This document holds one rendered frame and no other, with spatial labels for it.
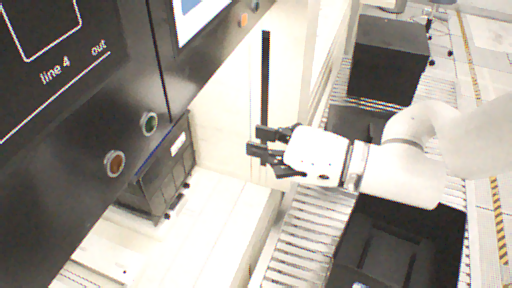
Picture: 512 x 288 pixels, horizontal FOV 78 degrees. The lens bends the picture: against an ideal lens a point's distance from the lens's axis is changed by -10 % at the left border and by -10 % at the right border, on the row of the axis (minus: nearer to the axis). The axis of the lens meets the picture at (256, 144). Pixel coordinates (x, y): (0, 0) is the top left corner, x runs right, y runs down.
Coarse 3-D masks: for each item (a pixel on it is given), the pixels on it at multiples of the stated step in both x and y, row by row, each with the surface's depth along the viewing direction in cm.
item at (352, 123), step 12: (336, 108) 122; (348, 108) 122; (360, 108) 122; (336, 120) 117; (348, 120) 117; (360, 120) 117; (372, 120) 117; (384, 120) 117; (336, 132) 113; (348, 132) 113; (360, 132) 113; (372, 132) 109
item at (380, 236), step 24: (360, 192) 87; (360, 216) 101; (384, 216) 97; (408, 216) 92; (432, 216) 88; (456, 216) 84; (360, 240) 95; (384, 240) 95; (408, 240) 94; (432, 240) 93; (456, 240) 81; (336, 264) 74; (360, 264) 90; (384, 264) 89; (408, 264) 89; (432, 264) 89; (456, 264) 74
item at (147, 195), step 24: (168, 144) 75; (192, 144) 86; (144, 168) 68; (168, 168) 77; (192, 168) 90; (120, 192) 73; (144, 192) 70; (168, 192) 80; (144, 216) 76; (168, 216) 84
